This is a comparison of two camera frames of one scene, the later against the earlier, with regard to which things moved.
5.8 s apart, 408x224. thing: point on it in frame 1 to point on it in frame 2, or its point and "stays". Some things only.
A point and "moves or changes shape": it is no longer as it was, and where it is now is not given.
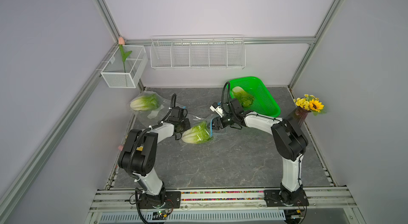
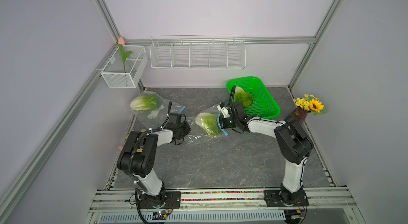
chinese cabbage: [200, 134] to [210, 122]
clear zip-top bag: [149, 108] stays
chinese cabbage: [148, 102] stays
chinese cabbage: [245, 99] stays
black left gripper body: [184, 125] stays
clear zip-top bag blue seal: [200, 130] moves or changes shape
